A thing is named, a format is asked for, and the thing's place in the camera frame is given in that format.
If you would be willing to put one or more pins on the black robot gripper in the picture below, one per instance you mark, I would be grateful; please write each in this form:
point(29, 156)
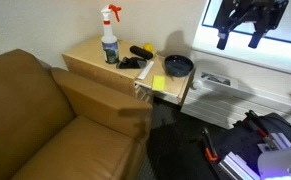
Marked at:
point(265, 15)

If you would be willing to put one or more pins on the dark grey black socks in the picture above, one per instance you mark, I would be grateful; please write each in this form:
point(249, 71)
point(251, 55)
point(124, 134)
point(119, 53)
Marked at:
point(131, 63)

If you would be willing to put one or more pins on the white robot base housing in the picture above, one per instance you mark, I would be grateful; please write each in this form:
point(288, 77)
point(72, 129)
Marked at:
point(275, 165)

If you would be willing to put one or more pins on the dark blue bowl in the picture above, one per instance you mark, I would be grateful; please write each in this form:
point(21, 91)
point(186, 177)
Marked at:
point(178, 65)

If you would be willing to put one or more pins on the red black clamp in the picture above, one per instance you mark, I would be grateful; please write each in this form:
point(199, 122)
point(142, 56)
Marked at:
point(253, 122)

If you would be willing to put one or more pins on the yellow ball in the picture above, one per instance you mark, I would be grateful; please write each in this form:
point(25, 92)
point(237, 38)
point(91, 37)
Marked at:
point(148, 47)

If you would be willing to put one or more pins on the yellow sticky note pad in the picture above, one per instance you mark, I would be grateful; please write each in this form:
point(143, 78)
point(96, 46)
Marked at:
point(158, 83)

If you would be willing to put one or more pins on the white paper strip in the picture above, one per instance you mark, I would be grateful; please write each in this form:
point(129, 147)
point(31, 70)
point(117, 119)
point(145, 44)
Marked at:
point(146, 70)

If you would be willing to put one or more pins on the orange black clamp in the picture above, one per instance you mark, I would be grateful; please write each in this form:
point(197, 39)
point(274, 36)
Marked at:
point(209, 149)

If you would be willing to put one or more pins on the white spray bottle red trigger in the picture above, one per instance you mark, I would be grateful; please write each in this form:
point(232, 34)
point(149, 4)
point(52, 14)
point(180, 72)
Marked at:
point(109, 40)

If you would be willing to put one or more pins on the brown leather sofa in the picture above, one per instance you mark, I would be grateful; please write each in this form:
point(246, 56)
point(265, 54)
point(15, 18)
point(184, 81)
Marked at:
point(56, 125)

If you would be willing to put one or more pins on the white wall heater unit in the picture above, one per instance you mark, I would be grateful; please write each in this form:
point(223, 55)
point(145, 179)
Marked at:
point(222, 100)

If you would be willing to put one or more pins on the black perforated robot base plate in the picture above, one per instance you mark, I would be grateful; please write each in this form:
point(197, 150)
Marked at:
point(243, 140)

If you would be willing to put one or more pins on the aluminium extrusion rail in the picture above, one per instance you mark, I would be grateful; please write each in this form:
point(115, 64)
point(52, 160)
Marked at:
point(236, 168)

